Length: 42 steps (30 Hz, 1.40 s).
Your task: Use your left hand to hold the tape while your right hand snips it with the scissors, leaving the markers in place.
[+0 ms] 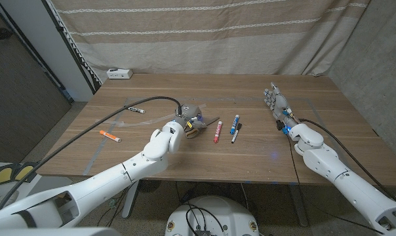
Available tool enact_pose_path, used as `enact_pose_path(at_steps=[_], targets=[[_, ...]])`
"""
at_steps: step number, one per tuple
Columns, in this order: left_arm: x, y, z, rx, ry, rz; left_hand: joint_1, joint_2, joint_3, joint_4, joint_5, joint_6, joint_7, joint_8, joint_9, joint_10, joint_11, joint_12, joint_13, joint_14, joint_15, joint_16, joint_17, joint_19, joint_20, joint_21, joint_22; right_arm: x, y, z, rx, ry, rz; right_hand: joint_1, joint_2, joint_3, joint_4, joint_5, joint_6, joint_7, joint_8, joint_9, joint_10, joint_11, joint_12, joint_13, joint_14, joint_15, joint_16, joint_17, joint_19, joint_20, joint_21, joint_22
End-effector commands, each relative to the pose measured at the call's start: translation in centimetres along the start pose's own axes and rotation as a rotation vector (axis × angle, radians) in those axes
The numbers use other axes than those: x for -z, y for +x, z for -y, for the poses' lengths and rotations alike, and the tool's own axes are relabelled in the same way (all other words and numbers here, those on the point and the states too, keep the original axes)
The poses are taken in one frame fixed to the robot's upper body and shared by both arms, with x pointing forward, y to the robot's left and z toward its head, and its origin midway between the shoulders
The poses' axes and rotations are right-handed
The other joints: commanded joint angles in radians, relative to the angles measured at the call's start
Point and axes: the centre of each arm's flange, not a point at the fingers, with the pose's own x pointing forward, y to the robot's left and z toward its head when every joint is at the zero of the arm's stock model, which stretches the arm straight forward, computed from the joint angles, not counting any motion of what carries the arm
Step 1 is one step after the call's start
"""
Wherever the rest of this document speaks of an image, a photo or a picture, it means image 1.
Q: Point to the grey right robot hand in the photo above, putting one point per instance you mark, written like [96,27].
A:
[278,103]

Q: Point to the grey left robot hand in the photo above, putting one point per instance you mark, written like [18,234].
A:
[191,111]

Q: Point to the red marker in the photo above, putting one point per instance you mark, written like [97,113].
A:
[218,131]

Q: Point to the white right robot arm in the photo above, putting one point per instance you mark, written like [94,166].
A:
[348,187]

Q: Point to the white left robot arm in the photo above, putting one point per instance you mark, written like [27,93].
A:
[103,187]

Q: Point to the blue marker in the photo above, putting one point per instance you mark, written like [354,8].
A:
[234,124]

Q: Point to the thin white black-capped marker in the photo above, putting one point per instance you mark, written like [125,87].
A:
[235,134]

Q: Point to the black marker with white label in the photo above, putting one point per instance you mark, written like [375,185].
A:
[135,110]

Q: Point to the beige striped curtain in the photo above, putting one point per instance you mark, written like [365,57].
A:
[201,39]

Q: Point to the white power strip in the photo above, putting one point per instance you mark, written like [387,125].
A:
[119,73]

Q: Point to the orange marker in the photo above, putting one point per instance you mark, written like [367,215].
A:
[110,136]

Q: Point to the black ribbed round object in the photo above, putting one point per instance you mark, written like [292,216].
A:
[149,186]

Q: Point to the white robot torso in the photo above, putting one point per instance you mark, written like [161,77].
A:
[217,209]

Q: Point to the grey table leg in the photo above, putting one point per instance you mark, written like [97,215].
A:
[298,206]

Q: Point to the white table leg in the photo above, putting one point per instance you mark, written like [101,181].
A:
[130,203]

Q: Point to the yellow black pad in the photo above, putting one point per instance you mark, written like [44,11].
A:
[26,172]
[3,175]

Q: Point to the white sneaker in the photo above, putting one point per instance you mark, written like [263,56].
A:
[1,198]

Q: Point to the black metal frame bar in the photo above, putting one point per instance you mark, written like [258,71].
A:
[69,49]

